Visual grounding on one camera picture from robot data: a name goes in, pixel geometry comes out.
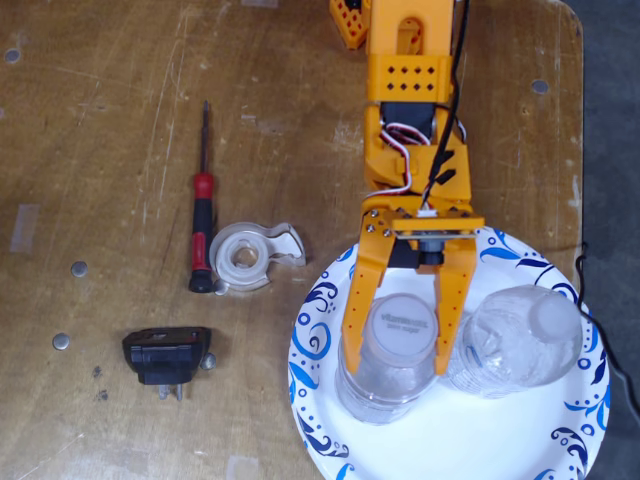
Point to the black plug adapter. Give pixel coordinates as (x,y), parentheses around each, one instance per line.
(165,357)

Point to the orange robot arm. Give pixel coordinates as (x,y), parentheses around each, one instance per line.
(440,30)

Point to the red black screwdriver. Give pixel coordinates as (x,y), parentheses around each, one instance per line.
(202,225)

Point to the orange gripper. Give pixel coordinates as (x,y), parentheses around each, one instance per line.
(371,246)

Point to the white paper plate blue pattern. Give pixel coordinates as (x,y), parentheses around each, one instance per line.
(450,440)

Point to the clear tape dispenser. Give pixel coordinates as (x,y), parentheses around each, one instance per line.
(225,252)

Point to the clear water bottle blue label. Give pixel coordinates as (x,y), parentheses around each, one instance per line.
(510,345)

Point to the wrist camera on orange mount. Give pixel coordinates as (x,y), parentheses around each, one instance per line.
(430,257)

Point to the clear bottle purple label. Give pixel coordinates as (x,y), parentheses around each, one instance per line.
(400,395)

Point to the round metal table rivet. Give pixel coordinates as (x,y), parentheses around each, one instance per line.
(208,362)
(79,269)
(12,56)
(61,342)
(220,288)
(539,87)

